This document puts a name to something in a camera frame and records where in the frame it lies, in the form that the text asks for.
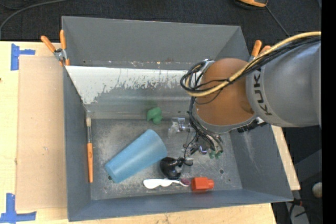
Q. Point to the light blue plastic cup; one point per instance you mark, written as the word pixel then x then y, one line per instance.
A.
pixel 136 156

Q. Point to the black rounded thing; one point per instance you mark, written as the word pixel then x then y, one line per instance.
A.
pixel 169 167

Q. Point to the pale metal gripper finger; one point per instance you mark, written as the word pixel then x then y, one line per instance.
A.
pixel 189 146
pixel 188 160

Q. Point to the grey metal bin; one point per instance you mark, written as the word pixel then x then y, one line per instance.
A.
pixel 126 42

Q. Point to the red plastic block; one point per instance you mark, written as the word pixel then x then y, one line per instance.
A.
pixel 200 184

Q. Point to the white plastic spoon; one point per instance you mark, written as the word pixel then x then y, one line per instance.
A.
pixel 155 183

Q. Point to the clear plastic thing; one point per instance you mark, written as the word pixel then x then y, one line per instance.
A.
pixel 177 127

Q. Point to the brown cardboard board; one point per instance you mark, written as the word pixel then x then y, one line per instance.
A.
pixel 39 126

